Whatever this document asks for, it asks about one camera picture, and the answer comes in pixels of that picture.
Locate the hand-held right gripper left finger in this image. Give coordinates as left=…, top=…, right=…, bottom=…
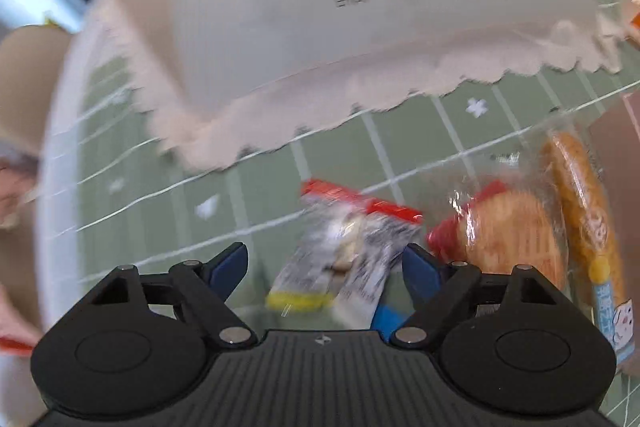
left=87, top=242, right=258, bottom=350

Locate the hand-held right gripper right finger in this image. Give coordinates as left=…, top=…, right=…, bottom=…
left=372, top=243, right=558, bottom=350

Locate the round rice cracker packet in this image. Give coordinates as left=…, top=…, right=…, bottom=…
left=425, top=179, right=571, bottom=293

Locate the orange bread stick packet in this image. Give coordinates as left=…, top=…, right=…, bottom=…
left=537, top=119, right=636, bottom=375

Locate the pink cardboard box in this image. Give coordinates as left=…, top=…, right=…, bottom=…
left=585, top=94, right=640, bottom=268

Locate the green checked tablecloth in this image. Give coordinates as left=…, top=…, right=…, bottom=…
left=37, top=0, right=640, bottom=427

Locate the pink soft object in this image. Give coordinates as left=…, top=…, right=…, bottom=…
left=0, top=149, right=40, bottom=228

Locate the white illustrated paper bag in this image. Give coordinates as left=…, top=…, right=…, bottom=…
left=87, top=0, right=626, bottom=172

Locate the beige dining chair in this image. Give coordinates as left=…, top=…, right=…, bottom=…
left=0, top=24, right=76, bottom=152

